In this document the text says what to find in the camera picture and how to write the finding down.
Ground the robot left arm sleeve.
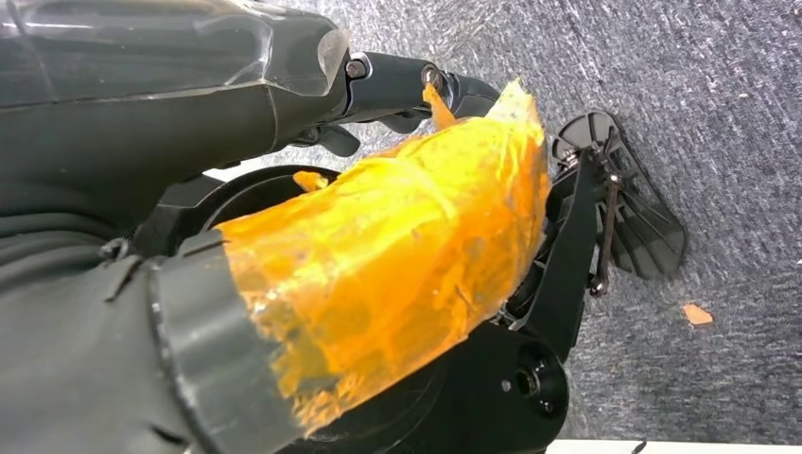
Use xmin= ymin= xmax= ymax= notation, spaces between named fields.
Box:
xmin=0 ymin=211 xmax=209 ymax=454

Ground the orange scrap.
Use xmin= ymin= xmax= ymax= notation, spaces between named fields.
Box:
xmin=682 ymin=304 xmax=715 ymax=327

